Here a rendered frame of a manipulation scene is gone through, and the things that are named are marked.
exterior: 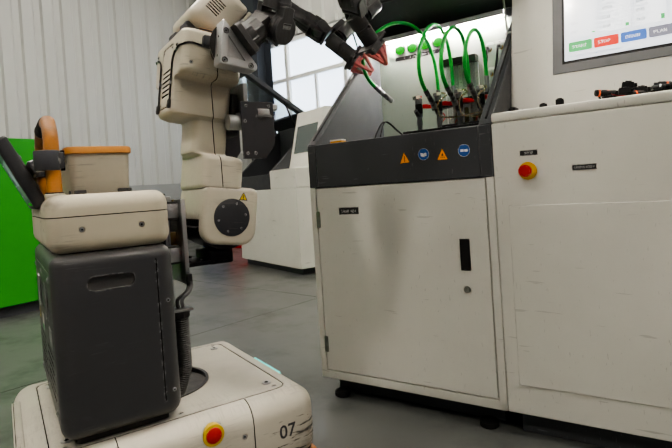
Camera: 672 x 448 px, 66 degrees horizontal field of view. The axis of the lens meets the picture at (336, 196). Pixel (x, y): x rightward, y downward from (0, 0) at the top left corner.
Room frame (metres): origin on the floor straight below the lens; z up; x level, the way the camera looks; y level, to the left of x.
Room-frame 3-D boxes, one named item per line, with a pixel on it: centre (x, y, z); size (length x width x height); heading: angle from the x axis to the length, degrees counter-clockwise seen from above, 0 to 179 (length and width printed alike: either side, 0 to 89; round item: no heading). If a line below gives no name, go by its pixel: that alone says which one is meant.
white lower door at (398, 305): (1.76, -0.19, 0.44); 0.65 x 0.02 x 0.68; 56
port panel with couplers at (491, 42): (2.05, -0.69, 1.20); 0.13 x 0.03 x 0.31; 56
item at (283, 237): (5.34, 0.47, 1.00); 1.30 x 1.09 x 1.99; 34
